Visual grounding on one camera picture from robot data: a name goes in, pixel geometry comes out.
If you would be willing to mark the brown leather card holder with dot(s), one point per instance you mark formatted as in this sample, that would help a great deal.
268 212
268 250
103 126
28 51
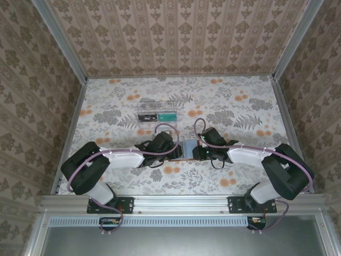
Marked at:
188 149

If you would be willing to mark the black vip card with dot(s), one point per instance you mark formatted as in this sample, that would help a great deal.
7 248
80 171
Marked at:
147 118

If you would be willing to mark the teal card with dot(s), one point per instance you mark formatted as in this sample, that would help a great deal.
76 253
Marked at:
167 116

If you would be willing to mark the clear acrylic card box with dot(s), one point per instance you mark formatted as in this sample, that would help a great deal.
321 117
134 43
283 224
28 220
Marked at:
160 106

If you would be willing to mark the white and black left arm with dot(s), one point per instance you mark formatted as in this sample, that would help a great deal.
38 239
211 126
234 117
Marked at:
122 158

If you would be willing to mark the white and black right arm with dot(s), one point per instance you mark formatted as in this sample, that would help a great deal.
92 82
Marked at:
245 154

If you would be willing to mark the small controller board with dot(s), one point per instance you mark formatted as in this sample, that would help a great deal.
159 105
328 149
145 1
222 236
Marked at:
257 220
109 221

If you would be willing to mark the grey metal panel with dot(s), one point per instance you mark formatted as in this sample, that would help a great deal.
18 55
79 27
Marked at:
173 240

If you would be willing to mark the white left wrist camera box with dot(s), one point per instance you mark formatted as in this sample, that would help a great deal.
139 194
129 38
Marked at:
167 132

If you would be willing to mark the aluminium mounting rail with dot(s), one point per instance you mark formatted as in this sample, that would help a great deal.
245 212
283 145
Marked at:
181 204

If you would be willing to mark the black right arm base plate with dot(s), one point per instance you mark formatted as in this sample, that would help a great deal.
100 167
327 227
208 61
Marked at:
234 204

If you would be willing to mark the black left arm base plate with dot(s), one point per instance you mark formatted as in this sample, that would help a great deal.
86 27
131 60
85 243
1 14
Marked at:
128 205

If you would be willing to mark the thin aluminium table edge rail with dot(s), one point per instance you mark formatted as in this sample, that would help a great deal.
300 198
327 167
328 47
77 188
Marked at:
173 77

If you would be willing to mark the aluminium side rail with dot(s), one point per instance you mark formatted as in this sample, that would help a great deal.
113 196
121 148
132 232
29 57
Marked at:
287 120
70 133

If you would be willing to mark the aluminium frame post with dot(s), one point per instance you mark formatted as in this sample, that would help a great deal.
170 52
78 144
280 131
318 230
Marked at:
62 40
295 40

